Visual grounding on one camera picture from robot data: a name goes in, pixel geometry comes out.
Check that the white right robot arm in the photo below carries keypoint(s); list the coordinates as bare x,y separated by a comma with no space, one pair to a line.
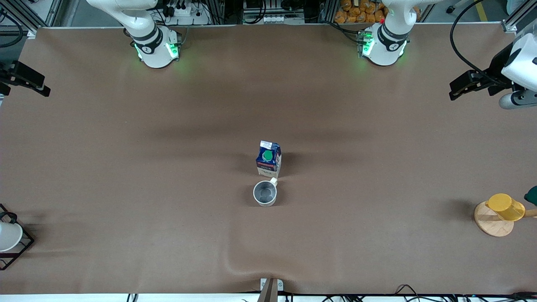
155,52

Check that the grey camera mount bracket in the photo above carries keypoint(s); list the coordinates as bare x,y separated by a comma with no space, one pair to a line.
270,291

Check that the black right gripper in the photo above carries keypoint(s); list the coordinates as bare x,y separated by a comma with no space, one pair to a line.
9,76

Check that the round wooden stand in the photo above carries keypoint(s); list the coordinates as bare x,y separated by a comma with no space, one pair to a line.
493,225

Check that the brown table cover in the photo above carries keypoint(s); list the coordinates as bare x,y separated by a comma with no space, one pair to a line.
168,147

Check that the white power strip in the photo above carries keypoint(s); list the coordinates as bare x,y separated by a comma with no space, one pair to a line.
184,12
277,19

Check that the white mug grey inside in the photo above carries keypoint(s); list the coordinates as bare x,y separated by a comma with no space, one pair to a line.
264,193

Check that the aluminium frame post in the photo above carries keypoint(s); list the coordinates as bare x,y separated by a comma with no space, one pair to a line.
25,19
518,16

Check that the pile of orange buns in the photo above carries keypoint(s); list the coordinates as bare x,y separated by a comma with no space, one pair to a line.
356,12

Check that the yellow plastic cup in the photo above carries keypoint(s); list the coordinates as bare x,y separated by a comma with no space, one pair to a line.
505,207

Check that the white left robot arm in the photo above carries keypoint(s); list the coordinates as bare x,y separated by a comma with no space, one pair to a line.
388,50

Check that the dark green object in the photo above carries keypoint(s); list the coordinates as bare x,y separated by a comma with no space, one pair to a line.
532,196

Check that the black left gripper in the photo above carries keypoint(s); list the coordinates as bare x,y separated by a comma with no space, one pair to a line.
496,68

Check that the blue milk carton green cap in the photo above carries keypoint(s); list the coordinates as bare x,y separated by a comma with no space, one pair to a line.
268,161

